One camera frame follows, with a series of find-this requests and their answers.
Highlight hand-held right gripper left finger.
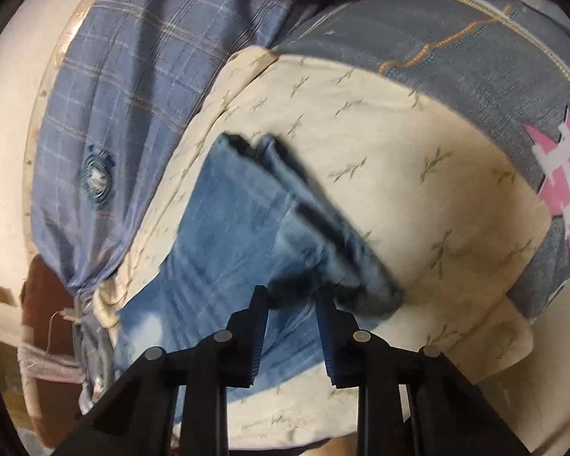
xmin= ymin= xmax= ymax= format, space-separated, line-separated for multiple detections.
xmin=52 ymin=285 xmax=269 ymax=456

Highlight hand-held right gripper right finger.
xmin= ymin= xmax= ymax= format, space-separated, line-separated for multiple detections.
xmin=313 ymin=287 xmax=533 ymax=456

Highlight blue denim pants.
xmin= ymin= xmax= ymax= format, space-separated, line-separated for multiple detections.
xmin=114 ymin=133 xmax=407 ymax=402

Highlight cream leaf-print blanket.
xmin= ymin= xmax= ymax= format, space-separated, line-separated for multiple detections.
xmin=92 ymin=47 xmax=552 ymax=452

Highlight pale lavender cloth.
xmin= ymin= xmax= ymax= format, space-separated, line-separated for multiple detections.
xmin=16 ymin=344 xmax=84 ymax=385

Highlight brown headboard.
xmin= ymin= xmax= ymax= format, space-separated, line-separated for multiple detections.
xmin=19 ymin=254 xmax=105 ymax=438

